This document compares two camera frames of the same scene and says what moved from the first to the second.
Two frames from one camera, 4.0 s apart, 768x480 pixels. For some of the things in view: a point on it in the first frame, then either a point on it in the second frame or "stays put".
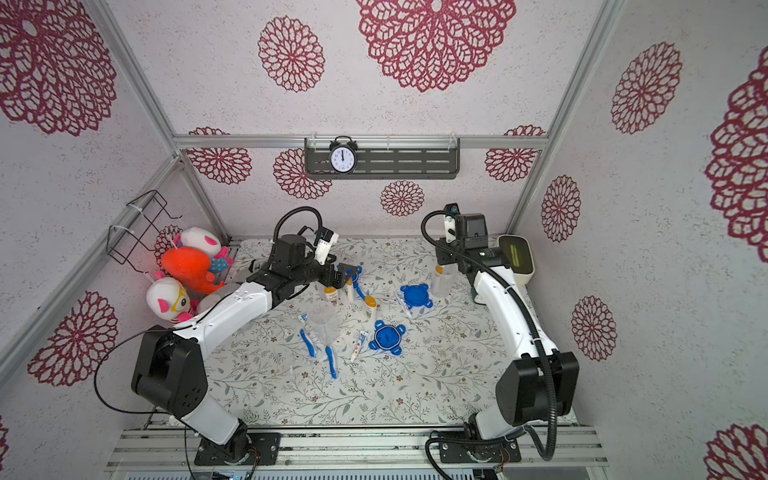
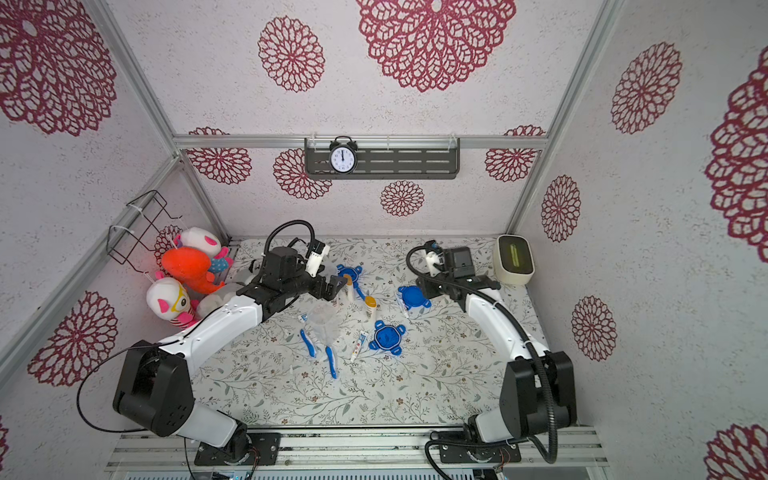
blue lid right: x=416 y=296 stays put
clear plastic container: x=326 y=322 stays put
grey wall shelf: x=387 y=158 stays put
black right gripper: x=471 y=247 -> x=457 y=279
